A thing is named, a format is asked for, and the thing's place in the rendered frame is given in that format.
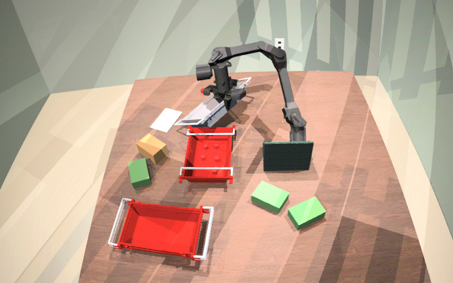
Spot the light green rectangular block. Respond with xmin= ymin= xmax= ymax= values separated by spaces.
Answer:
xmin=287 ymin=197 xmax=326 ymax=230
xmin=129 ymin=158 xmax=152 ymax=189
xmin=251 ymin=181 xmax=289 ymax=214

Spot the white flat rectangular sheet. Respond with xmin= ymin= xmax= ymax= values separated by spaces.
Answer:
xmin=150 ymin=108 xmax=182 ymax=132

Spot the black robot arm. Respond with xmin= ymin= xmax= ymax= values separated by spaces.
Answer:
xmin=196 ymin=41 xmax=307 ymax=142

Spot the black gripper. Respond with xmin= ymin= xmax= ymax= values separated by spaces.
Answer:
xmin=203 ymin=76 xmax=247 ymax=110

